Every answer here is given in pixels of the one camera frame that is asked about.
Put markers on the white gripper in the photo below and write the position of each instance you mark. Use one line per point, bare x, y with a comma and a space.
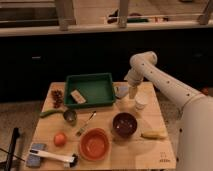
134, 79

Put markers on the small grey-blue towel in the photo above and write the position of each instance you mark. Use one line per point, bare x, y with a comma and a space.
121, 91

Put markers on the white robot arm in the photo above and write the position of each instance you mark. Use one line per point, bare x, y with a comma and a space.
195, 146

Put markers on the green plastic tray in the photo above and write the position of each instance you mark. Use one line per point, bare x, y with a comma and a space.
97, 89

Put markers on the stacked white paper cups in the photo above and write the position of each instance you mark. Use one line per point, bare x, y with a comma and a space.
141, 101

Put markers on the dark brown bowl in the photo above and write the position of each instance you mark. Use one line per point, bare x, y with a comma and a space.
124, 124

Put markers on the yellow banana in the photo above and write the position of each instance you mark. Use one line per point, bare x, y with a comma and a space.
152, 135

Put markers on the beige sponge block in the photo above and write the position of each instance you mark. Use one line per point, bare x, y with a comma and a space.
78, 97

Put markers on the metal fork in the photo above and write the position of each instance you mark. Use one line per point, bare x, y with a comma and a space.
82, 129

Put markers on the orange plastic bowl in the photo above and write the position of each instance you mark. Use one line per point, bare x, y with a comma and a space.
94, 145

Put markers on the small metal cup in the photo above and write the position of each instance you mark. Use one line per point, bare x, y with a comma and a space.
70, 116

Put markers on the dark red grape bunch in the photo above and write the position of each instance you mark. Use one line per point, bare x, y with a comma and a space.
57, 97

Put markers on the orange fruit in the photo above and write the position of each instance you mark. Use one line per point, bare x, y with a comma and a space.
60, 139

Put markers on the blue grey sponge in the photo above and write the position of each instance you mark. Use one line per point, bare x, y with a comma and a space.
34, 161

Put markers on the black clamp stand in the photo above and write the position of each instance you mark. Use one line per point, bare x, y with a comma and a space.
15, 136

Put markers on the white handled dish brush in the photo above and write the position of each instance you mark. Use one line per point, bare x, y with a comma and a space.
70, 160

